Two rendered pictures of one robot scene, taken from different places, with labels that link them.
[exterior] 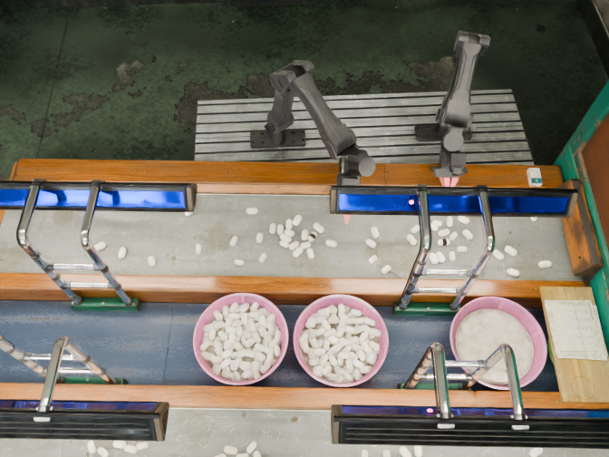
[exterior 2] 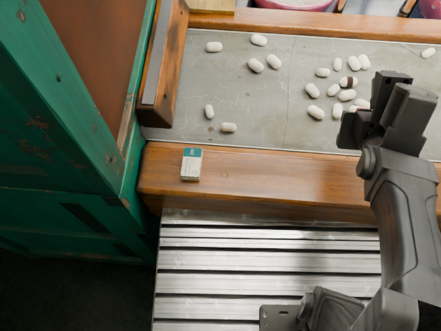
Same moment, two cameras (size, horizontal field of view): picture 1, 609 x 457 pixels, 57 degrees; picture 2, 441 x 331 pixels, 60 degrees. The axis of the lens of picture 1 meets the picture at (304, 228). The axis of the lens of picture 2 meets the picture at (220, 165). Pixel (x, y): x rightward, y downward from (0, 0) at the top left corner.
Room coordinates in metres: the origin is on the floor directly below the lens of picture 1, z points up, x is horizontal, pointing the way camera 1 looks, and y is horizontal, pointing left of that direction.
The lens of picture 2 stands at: (1.32, -0.67, 1.43)
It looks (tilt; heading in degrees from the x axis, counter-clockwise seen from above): 67 degrees down; 184
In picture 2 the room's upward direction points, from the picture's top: straight up
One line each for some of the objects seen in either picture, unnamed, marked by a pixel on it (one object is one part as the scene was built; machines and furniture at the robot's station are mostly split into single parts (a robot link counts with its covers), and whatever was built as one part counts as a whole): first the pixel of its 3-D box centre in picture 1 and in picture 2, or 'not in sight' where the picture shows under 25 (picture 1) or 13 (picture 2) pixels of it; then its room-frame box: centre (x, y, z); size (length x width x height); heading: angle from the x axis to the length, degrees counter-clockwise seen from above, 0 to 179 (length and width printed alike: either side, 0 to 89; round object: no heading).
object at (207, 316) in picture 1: (242, 342); not in sight; (0.50, 0.18, 0.72); 0.27 x 0.27 x 0.10
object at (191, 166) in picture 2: (534, 177); (191, 163); (1.04, -0.75, 0.78); 0.06 x 0.04 x 0.02; 179
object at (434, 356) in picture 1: (454, 403); not in sight; (0.30, -0.36, 0.90); 0.20 x 0.19 x 0.45; 89
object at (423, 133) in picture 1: (445, 126); (318, 325); (1.30, -0.50, 0.71); 0.20 x 0.07 x 0.08; 93
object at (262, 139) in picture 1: (277, 132); not in sight; (1.28, 0.10, 0.71); 0.20 x 0.07 x 0.08; 93
